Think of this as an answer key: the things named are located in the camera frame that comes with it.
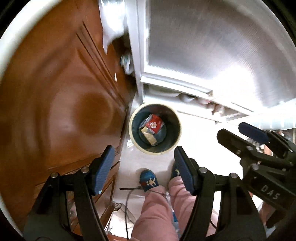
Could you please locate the red snack packet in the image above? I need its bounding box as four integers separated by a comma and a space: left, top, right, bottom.
145, 114, 164, 134

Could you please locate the left blue slipper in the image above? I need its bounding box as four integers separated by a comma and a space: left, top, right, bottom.
139, 169, 159, 192

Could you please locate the pink trouser right leg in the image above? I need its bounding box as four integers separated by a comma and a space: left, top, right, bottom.
167, 176, 219, 237

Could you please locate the thin black floor cable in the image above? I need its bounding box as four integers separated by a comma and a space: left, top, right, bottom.
119, 185, 172, 240

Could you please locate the pink trouser leg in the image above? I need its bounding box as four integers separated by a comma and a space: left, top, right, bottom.
130, 190, 179, 240
167, 176, 219, 237

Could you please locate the pink trouser left leg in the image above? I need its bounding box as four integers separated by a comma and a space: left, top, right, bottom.
130, 190, 179, 240

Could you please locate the cream yellow cardboard box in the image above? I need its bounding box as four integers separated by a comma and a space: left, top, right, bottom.
141, 126, 157, 146

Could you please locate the blue slipper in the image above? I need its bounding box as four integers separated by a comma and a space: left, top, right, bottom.
139, 169, 159, 192
171, 163, 180, 179

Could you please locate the right blue slipper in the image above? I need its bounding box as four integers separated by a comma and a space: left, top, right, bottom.
171, 163, 180, 179

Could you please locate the cream rimmed dark trash bin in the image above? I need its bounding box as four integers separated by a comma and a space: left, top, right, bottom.
128, 103, 182, 155

